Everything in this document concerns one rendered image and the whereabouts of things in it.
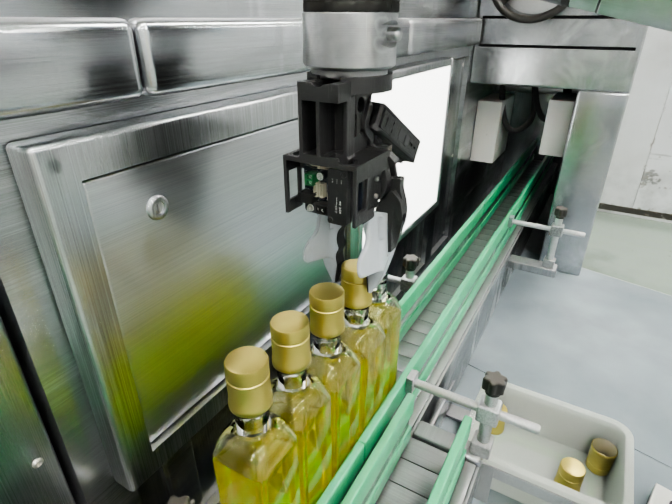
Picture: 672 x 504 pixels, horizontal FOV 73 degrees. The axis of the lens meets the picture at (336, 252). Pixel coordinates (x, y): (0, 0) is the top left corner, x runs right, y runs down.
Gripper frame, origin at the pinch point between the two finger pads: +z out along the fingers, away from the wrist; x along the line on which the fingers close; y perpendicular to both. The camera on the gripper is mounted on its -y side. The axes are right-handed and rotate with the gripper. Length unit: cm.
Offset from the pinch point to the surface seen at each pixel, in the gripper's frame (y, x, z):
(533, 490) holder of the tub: -11.5, 22.2, 33.6
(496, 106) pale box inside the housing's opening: -105, -10, -1
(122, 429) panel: 21.7, -12.2, 9.3
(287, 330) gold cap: 12.8, 0.3, -0.8
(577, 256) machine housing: -93, 21, 35
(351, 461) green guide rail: 7.4, 3.8, 18.9
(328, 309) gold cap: 7.1, 0.8, 0.3
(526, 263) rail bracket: -71, 10, 30
